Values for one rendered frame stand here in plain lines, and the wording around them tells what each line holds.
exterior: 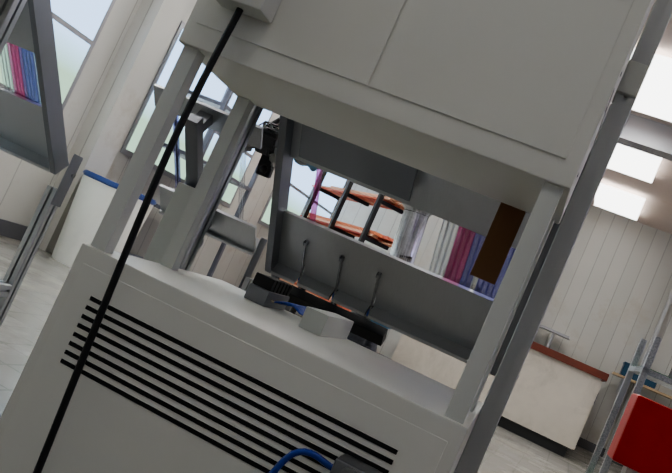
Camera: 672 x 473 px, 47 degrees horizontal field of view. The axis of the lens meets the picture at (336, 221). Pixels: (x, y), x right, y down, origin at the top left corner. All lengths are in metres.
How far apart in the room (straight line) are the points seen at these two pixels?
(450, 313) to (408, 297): 0.12
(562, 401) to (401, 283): 6.91
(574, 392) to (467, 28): 7.77
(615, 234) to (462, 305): 9.95
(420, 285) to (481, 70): 0.90
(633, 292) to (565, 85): 10.62
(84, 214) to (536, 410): 5.22
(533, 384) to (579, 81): 7.76
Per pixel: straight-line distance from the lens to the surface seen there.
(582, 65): 1.25
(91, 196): 6.15
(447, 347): 2.10
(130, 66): 6.59
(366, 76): 1.27
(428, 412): 1.18
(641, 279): 11.85
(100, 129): 6.54
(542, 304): 1.59
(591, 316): 11.76
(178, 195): 2.21
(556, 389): 8.89
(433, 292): 2.04
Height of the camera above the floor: 0.74
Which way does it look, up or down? 4 degrees up
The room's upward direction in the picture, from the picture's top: 24 degrees clockwise
